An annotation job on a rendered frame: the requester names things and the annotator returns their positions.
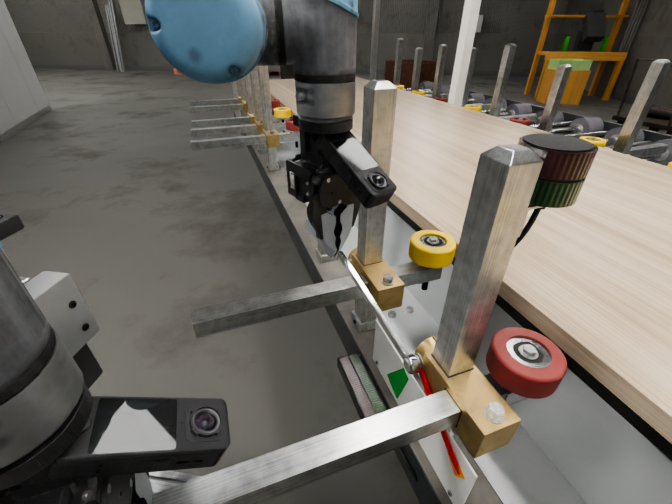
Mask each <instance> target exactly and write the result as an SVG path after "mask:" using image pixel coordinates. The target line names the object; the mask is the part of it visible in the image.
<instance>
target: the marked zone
mask: <svg viewBox="0 0 672 504"><path fill-rule="evenodd" d="M387 376H388V378H389V381H390V384H391V386H392V389H393V391H394V394H395V396H396V398H397V399H398V397H399V395H400V394H401V392H402V390H403V389H404V387H405V385H406V384H407V382H408V380H409V379H408V377H407V374H406V372H405V369H404V368H402V369H399V370H397V371H394V372H392V373H389V374H387Z"/></svg>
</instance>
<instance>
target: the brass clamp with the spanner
mask: <svg viewBox="0 0 672 504"><path fill-rule="evenodd" d="M436 338H437V336H433V337H430V338H428V339H426V340H424V341H423V342H422V343H421V344H420V345H419V346H418V347H417V348H416V350H415V353H416V352H417V353H419V354H420V356H421V357H422V359H423V362H424V370H423V372H424V374H425V377H426V380H427V382H428V385H429V388H430V390H431V393H432V394H434V393H437V392H440V391H443V390H446V391H447V392H448V394H449V395H450V396H451V398H452V399H453V401H454V402H455V403H456V405H457V406H458V408H459V409H460V411H461V413H460V416H459V419H458V421H457V424H456V426H453V428H454V429H455V431H456V432H457V434H458V435H459V437H460V438H461V440H462V441H463V443H464V444H465V446H466V447H467V449H468V450H469V452H470V454H471V455H472V457H473V458H477V457H480V456H482V455H484V454H487V453H489V452H491V451H493V450H496V449H498V448H500V447H503V446H505V445H507V444H509V442H510V441H511V439H512V437H513V435H514V433H515V431H516V429H517V428H518V426H519V424H520V422H521V419H520V417H519V416H518V415H517V414H516V413H515V412H514V410H513V409H512V408H511V407H510V406H509V404H508V403H507V402H506V401H505V400H504V399H503V397H502V396H501V395H500V394H499V393H498V391H497V390H496V389H495V388H494V387H493V386H492V384H491V383H490V382H489V381H488V380H487V378H486V377H485V376H484V375H483V374H482V373H481V371H480V370H479V369H478V368H477V367H476V366H475V364H474V365H473V368H472V369H469V370H467V371H464V372H461V373H458V374H455V375H452V376H448V375H447V374H446V373H445V371H444V370H443V368H442V367H441V366H440V364H439V363H438V362H437V360H436V359H435V358H434V356H433V351H434V347H435V342H436ZM493 402H497V403H499V404H500V405H501V406H502V407H504V408H505V420H504V422H503V423H502V424H493V423H491V422H490V421H488V420H487V419H486V417H485V415H484V409H485V407H486V406H488V404H489V403H493Z"/></svg>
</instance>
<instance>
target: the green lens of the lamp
mask: <svg viewBox="0 0 672 504"><path fill-rule="evenodd" d="M585 180H586V177H585V178H583V179H582V180H581V181H578V182H573V183H554V182H547V181H541V180H537V183H536V186H535V188H534V191H533V194H532V197H531V200H530V203H529V204H531V205H535V206H540V207H547V208H564V207H569V206H572V205H574V204H575V203H576V201H577V199H578V196H579V194H580V192H581V189H582V187H583V185H584V182H585Z"/></svg>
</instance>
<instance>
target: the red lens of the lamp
mask: <svg viewBox="0 0 672 504"><path fill-rule="evenodd" d="M525 136H526V135H525ZM525 136H522V137H520V138H519V141H518V145H521V146H524V147H527V148H529V149H531V150H532V151H534V152H535V153H536V154H537V155H538V156H539V157H540V158H541V159H542V160H543V165H542V168H541V171H540V174H539V177H540V178H546V179H552V180H579V179H583V178H585V177H587V175H588V173H589V171H590V168H591V166H592V164H593V161H594V159H595V157H596V154H597V152H598V150H599V148H598V147H597V146H596V145H594V144H593V143H592V144H593V145H594V149H595V148H596V149H595V150H593V151H591V152H587V153H586V152H583V153H567V152H564V153H563V152H557V151H556V152H554V151H549V150H543V149H540V148H535V147H534V146H533V147H532V146H530V145H527V144H526V143H524V142H523V141H522V138H524V137H525Z"/></svg>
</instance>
